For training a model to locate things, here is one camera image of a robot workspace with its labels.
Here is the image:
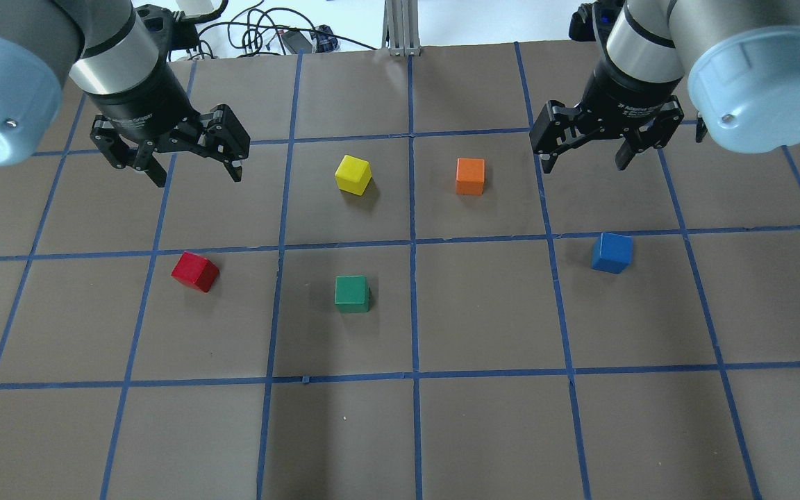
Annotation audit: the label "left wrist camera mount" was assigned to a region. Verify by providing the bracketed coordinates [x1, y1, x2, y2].
[134, 4, 200, 63]

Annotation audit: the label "green block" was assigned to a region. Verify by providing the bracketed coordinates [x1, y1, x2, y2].
[334, 275, 369, 314]

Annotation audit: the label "red block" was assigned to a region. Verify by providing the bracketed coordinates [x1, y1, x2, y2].
[171, 252, 220, 292]

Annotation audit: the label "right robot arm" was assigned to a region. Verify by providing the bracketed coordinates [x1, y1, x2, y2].
[529, 1, 800, 174]

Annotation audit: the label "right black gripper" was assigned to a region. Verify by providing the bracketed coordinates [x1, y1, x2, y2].
[529, 59, 685, 174]

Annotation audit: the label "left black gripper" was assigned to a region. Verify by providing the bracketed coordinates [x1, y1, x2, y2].
[90, 64, 251, 189]

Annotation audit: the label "yellow block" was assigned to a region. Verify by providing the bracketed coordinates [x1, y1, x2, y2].
[334, 155, 372, 196]

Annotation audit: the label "orange block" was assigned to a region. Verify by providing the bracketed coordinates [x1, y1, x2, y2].
[455, 158, 486, 196]

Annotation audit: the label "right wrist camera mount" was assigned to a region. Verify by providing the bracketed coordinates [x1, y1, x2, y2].
[568, 1, 625, 44]

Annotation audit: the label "black power adapter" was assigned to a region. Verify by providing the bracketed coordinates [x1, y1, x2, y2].
[280, 29, 315, 54]

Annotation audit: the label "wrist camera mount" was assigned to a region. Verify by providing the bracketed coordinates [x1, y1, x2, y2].
[568, 1, 625, 44]
[134, 4, 200, 63]

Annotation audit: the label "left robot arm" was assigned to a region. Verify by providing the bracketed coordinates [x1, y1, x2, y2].
[0, 1, 251, 188]

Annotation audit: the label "aluminium frame post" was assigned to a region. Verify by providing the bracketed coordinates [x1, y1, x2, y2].
[382, 0, 422, 57]

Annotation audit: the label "blue block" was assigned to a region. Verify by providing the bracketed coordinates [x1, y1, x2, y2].
[591, 232, 634, 274]

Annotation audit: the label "black cables on table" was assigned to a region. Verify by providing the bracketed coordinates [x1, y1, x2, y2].
[171, 3, 376, 60]

